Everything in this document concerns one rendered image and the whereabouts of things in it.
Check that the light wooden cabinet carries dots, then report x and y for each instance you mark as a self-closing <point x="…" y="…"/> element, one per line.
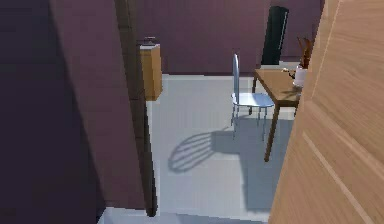
<point x="151" y="71"/>

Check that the white metal chair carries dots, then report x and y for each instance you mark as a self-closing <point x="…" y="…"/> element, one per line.
<point x="250" y="99"/>

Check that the dark item on cabinet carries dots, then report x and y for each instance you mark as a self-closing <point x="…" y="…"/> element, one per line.
<point x="149" y="41"/>

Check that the brown wooden table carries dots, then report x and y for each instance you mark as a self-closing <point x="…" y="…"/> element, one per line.
<point x="274" y="85"/>

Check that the small pale item on table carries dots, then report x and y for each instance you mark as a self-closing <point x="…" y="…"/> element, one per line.
<point x="285" y="69"/>

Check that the black fridge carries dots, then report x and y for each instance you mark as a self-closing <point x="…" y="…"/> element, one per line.
<point x="274" y="35"/>

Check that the white pot brown plant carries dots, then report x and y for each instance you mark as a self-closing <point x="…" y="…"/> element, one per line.
<point x="301" y="71"/>

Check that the light wooden room door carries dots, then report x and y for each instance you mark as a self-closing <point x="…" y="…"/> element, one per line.
<point x="340" y="133"/>

